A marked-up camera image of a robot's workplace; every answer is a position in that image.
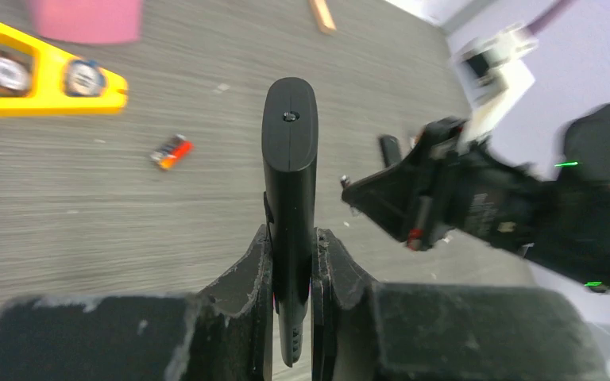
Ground pink metronome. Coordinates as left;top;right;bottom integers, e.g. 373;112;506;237
25;0;144;44

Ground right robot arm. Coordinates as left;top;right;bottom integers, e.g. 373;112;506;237
341;103;610;292

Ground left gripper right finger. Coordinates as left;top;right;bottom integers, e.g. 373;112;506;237
311;229;608;380

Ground orange battery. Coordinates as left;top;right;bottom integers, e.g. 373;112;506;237
149;134;194;171

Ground yellow triangular holder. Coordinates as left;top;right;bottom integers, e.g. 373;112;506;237
0;22;128;117

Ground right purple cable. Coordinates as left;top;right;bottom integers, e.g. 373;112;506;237
524;0;580;37

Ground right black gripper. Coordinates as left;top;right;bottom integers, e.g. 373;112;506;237
340;116;496;252

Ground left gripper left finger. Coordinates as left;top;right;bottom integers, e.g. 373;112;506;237
0;227;272;381

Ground black remote control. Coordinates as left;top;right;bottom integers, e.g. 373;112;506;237
261;77;319;367

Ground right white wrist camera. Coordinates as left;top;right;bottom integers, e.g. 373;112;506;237
452;23;538;151

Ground wooden block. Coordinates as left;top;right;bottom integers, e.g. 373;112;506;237
308;0;337;35

